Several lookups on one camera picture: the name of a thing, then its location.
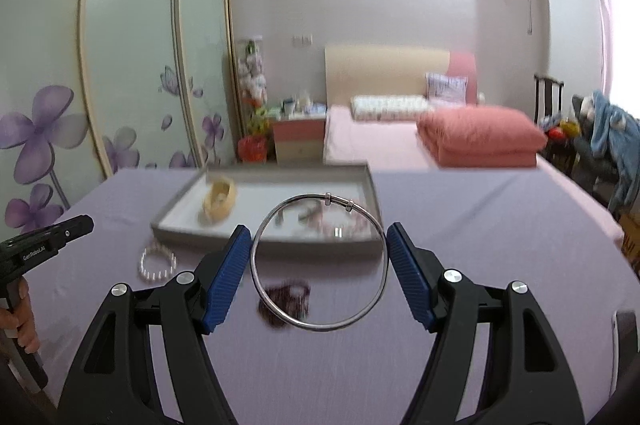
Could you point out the thin silver bangle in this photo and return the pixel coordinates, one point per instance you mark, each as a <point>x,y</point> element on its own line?
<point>327,197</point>

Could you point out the folded pink quilt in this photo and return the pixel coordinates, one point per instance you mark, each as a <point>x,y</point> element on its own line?
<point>480,137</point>

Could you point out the pink curtain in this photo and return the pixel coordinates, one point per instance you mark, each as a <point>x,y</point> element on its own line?
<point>615,15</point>

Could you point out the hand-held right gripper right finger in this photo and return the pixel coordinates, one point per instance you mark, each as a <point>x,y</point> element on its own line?
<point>412,275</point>

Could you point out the blue plush garment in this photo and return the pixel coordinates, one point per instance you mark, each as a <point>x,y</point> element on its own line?
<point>612,130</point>

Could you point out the grey clothes pile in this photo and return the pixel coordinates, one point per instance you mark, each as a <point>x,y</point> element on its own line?
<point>587,155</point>

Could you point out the white mug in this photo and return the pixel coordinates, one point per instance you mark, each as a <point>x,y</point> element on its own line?
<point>288,106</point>

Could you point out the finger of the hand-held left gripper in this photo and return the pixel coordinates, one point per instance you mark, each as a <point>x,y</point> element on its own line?
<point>72,230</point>

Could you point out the pink nightstand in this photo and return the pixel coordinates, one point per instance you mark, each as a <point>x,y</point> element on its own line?
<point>300,140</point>

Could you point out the cream bangle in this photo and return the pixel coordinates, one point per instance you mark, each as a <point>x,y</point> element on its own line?
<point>220,205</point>

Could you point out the grey metal cuff bangle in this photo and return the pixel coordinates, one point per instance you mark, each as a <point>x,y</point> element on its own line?
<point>307,211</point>

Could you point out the person's left hand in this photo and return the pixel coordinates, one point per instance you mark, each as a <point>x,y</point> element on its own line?
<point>27,325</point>

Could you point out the grey shallow tray box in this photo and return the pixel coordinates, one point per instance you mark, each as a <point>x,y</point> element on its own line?
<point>180,235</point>

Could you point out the floral white pillow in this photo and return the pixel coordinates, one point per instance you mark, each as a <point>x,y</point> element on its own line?
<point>390,107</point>

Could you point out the cardboard box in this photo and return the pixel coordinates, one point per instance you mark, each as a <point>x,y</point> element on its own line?
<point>632,240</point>

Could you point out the red plastic basket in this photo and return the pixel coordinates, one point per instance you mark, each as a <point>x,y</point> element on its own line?
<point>252,150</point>

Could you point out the colourful toys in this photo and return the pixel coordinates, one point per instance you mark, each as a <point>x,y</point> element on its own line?
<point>562,130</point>

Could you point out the small patterned cushion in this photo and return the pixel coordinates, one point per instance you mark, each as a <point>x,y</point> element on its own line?
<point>447,87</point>

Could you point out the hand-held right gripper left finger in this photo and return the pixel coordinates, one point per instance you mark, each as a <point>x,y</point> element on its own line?
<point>225,275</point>

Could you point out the hanging plush toy column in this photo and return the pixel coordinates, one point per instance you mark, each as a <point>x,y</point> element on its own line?
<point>252,75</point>

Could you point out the purple tablecloth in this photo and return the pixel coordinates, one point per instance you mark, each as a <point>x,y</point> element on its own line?
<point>325,370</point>

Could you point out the bed with cream headboard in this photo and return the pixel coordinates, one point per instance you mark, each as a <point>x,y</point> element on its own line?
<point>380,70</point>

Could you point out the dark wooden chair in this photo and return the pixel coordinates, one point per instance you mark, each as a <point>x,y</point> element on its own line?
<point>547,97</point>

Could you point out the smartphone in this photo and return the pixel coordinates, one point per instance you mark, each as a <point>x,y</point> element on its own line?
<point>627,335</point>

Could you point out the wall switch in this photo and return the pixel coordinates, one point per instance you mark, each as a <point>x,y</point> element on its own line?
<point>302,39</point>

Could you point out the floral glass sliding wardrobe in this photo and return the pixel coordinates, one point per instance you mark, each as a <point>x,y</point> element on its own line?
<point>130,55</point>

